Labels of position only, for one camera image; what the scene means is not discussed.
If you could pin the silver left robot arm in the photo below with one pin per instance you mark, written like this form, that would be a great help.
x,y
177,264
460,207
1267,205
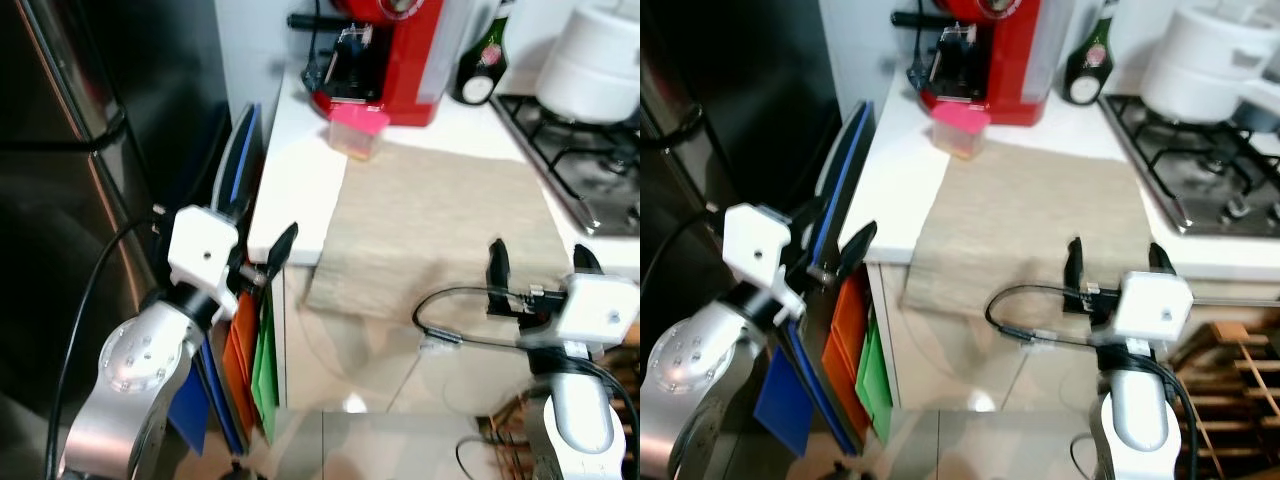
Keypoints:
x,y
130,360
690,370

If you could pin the green wine bottle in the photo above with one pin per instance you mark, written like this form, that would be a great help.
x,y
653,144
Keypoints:
x,y
480,75
1090,80

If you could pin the beige linen table mat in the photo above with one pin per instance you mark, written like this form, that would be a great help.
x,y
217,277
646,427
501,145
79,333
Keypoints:
x,y
430,230
1020,220

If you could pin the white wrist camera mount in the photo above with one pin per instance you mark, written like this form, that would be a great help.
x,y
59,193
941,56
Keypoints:
x,y
200,245
1155,305
755,245
600,305

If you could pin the steel gas stove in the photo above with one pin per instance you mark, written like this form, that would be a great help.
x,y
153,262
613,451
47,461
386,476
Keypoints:
x,y
1200,170
580,170

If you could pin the blue framed dark board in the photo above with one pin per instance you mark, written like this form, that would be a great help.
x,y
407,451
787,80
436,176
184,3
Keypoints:
x,y
190,410
785,400

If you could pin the wooden wine rack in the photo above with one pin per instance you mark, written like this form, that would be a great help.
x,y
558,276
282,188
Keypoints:
x,y
1240,360
620,365

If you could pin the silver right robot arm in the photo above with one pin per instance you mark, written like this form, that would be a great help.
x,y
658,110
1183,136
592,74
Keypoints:
x,y
580,420
1135,420

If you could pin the white cooking pot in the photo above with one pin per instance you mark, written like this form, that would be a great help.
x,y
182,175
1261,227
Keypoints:
x,y
1190,70
590,70

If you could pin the red coffee machine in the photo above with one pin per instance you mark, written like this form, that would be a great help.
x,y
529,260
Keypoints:
x,y
410,60
1020,60

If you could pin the tall dark steel fridge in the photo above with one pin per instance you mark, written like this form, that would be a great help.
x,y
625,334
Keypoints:
x,y
720,100
60,200

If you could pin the orange cutting board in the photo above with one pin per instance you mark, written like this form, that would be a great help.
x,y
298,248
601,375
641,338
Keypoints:
x,y
845,350
240,350

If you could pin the white kitchen counter cabinet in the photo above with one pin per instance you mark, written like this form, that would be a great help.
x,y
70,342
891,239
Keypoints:
x,y
890,180
300,180

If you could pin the pink lidded food container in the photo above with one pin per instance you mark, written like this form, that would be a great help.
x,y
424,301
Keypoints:
x,y
358,118
960,117

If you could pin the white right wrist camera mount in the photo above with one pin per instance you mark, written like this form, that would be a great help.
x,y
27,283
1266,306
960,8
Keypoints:
x,y
1155,305
600,305

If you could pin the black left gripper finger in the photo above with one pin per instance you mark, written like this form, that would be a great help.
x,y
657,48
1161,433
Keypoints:
x,y
280,255
810,230
857,255

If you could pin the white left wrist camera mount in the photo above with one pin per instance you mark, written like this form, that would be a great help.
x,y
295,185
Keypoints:
x,y
200,245
755,245

